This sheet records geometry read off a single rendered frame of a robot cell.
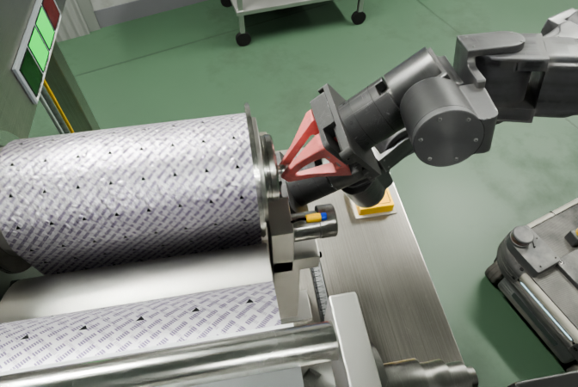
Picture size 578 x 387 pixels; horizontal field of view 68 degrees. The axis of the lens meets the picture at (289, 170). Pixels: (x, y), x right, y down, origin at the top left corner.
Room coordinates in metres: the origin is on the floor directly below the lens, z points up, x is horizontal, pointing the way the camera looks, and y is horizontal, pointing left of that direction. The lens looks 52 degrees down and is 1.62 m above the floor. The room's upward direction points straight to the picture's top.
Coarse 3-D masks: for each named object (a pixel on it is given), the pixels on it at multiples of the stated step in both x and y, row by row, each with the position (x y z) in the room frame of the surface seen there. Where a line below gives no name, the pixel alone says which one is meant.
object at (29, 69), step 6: (30, 54) 0.56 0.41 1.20; (24, 60) 0.53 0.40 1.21; (30, 60) 0.55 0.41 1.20; (24, 66) 0.52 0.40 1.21; (30, 66) 0.54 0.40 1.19; (36, 66) 0.56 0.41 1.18; (24, 72) 0.51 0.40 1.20; (30, 72) 0.53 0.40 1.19; (36, 72) 0.55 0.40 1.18; (30, 78) 0.52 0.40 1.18; (36, 78) 0.54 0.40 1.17; (30, 84) 0.51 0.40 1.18; (36, 84) 0.53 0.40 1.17; (36, 90) 0.52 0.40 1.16
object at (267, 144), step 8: (264, 136) 0.31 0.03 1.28; (264, 144) 0.30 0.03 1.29; (272, 144) 0.29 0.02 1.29; (264, 152) 0.29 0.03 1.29; (272, 152) 0.28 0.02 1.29; (264, 160) 0.28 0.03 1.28; (272, 160) 0.28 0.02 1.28; (264, 168) 0.27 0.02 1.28; (272, 168) 0.27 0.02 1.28; (272, 176) 0.26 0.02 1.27; (272, 184) 0.26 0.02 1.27; (272, 192) 0.26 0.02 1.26; (272, 200) 0.26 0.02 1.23
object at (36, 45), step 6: (36, 30) 0.62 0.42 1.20; (36, 36) 0.61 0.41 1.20; (30, 42) 0.58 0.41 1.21; (36, 42) 0.60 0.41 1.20; (42, 42) 0.62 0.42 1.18; (30, 48) 0.57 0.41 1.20; (36, 48) 0.59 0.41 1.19; (42, 48) 0.60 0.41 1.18; (36, 54) 0.58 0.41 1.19; (42, 54) 0.59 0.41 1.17; (42, 60) 0.58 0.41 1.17; (42, 66) 0.57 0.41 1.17
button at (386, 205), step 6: (384, 198) 0.47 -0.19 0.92; (390, 198) 0.47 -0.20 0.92; (378, 204) 0.46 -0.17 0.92; (384, 204) 0.46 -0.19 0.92; (390, 204) 0.46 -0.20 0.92; (360, 210) 0.45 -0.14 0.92; (366, 210) 0.45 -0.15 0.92; (372, 210) 0.45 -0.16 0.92; (378, 210) 0.45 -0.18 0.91; (384, 210) 0.45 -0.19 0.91; (390, 210) 0.46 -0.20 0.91
